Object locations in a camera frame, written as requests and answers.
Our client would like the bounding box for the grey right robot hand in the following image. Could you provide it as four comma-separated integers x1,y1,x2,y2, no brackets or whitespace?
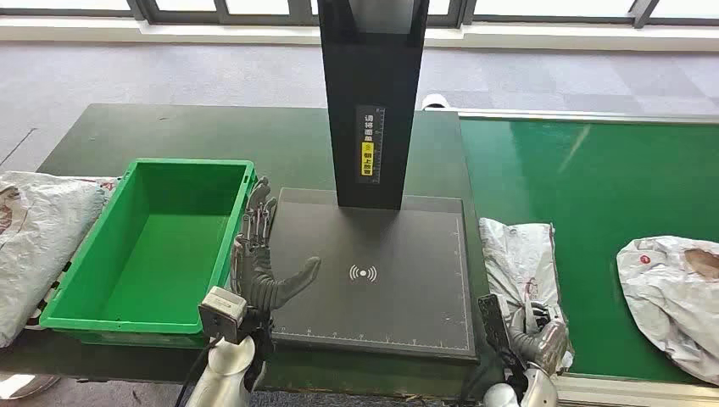
508,302,570,373

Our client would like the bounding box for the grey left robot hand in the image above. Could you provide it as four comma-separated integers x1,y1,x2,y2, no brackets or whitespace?
231,176,322,315

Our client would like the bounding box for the smooth white poly parcel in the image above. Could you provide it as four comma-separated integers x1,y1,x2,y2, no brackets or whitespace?
478,217,575,372

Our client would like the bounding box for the parcel with brown patch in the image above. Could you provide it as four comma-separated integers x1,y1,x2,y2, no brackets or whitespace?
616,236,719,386

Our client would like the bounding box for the black inbound scanner machine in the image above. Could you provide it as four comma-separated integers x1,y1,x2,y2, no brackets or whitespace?
269,0,478,360

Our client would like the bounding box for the green conveyor belt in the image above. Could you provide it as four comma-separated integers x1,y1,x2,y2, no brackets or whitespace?
459,114,719,386

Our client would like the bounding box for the large grey poly parcel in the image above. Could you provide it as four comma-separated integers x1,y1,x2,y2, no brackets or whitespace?
0,170,116,349

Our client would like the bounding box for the green plastic crate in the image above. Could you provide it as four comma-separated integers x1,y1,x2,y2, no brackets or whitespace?
39,158,259,349

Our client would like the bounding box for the dark green table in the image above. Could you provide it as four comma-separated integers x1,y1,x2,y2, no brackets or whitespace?
0,103,507,401

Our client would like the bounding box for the black and yellow label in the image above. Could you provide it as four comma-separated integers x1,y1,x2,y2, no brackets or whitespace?
355,104,387,185

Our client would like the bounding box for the pale round floor disc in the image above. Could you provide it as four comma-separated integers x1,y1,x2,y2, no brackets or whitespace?
0,375,60,401

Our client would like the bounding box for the white window sill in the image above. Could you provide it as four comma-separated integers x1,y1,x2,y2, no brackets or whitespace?
0,15,719,53

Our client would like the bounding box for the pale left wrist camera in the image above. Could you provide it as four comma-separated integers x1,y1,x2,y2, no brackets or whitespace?
199,286,248,343

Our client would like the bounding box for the black right camera bracket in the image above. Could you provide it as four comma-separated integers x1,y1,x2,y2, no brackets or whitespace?
477,293,529,383

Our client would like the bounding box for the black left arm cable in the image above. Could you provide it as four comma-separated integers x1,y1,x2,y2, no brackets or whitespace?
174,336,214,407

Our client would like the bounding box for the dark window frame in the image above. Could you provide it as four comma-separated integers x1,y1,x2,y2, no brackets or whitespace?
0,0,719,29

